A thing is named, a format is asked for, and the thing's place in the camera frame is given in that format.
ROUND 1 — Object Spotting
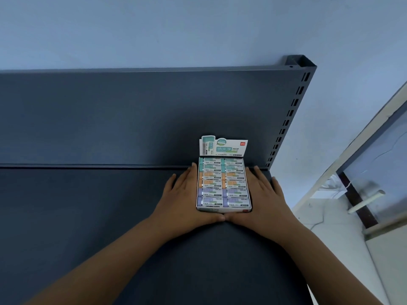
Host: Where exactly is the person's left hand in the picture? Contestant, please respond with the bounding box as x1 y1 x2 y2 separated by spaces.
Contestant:
149 162 226 240

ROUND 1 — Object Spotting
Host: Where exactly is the person's right hand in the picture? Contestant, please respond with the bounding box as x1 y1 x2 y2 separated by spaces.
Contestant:
225 166 311 247

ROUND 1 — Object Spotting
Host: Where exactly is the white box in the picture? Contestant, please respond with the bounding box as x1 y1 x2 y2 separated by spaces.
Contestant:
196 135 252 213

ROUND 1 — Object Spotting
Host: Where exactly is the person's right forearm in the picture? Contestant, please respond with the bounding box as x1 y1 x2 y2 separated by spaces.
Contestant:
279 227 384 305

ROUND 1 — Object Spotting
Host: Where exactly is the dark grey shelf back panel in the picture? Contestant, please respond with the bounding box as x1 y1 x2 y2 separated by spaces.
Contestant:
0 68 311 170

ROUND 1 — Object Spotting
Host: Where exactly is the white floor cable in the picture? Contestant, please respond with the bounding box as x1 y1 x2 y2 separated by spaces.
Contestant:
310 212 325 231

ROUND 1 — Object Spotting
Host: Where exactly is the white door handle bar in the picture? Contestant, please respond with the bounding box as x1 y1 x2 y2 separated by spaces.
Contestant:
347 190 386 215

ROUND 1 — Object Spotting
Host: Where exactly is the white door frame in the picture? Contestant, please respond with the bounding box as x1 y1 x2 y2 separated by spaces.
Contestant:
292 80 407 213

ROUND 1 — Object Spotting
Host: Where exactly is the glass door with dark frame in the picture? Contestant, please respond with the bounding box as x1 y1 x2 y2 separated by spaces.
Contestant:
337 104 407 238

